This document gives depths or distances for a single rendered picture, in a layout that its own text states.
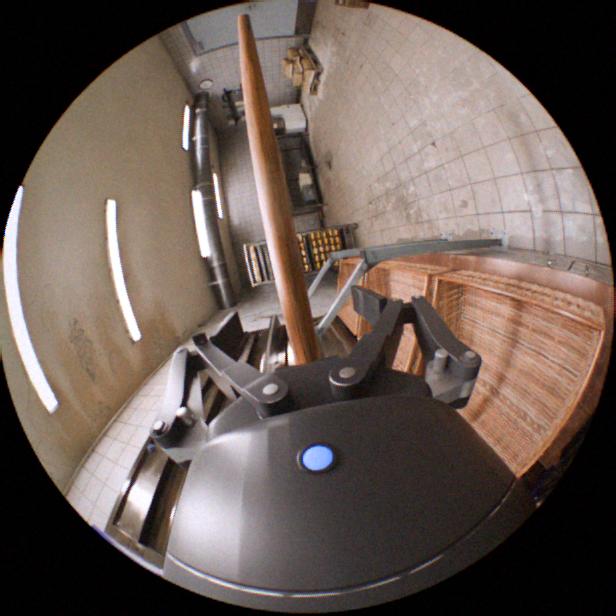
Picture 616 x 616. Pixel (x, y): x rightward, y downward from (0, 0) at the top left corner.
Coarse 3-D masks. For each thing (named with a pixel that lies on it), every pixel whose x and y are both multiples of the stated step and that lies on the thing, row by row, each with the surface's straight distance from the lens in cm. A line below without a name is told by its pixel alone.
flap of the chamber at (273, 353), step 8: (272, 320) 158; (272, 328) 139; (280, 328) 165; (272, 336) 127; (280, 336) 152; (272, 344) 118; (280, 344) 140; (272, 352) 111; (280, 352) 130; (272, 360) 105; (280, 360) 122; (264, 368) 93; (272, 368) 100
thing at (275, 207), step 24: (240, 24) 63; (240, 48) 45; (264, 96) 28; (264, 120) 24; (264, 144) 22; (264, 168) 20; (264, 192) 19; (264, 216) 19; (288, 216) 18; (288, 240) 18; (288, 264) 18; (288, 288) 18; (288, 312) 19; (312, 336) 20; (312, 360) 21
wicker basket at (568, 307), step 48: (480, 288) 56; (528, 288) 60; (480, 336) 78; (528, 336) 68; (576, 336) 64; (480, 384) 83; (528, 384) 73; (576, 384) 64; (480, 432) 73; (528, 432) 78
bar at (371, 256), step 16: (432, 240) 144; (448, 240) 157; (464, 240) 93; (480, 240) 106; (496, 240) 123; (336, 256) 107; (368, 256) 61; (384, 256) 63; (400, 256) 67; (320, 272) 106; (336, 304) 60; (320, 336) 62; (320, 352) 49
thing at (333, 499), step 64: (320, 384) 7; (384, 384) 7; (256, 448) 3; (320, 448) 2; (384, 448) 2; (448, 448) 3; (192, 512) 3; (256, 512) 2; (320, 512) 2; (384, 512) 2; (448, 512) 2; (512, 512) 3; (192, 576) 3; (256, 576) 2; (320, 576) 2; (384, 576) 2; (448, 576) 2
